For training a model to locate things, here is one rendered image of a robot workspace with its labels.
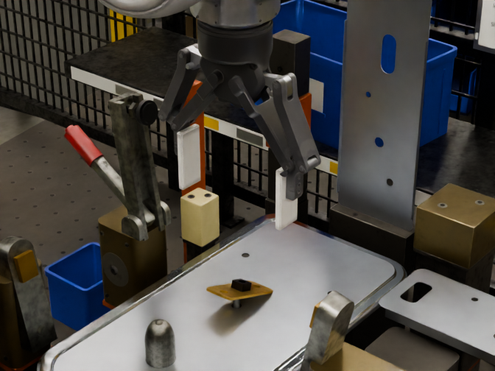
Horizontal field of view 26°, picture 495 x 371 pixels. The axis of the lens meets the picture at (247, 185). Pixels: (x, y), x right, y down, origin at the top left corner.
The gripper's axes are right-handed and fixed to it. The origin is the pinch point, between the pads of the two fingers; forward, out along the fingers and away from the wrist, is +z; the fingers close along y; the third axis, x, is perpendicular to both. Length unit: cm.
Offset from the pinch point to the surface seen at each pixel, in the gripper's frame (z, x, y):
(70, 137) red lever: 0.6, -1.0, -25.3
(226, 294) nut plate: 11.4, -2.5, 0.5
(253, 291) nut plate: 12.9, 1.5, 1.2
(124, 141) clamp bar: -2.3, -1.8, -15.0
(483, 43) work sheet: -1, 54, 0
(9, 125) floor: 115, 142, -229
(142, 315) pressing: 14.6, -8.3, -7.1
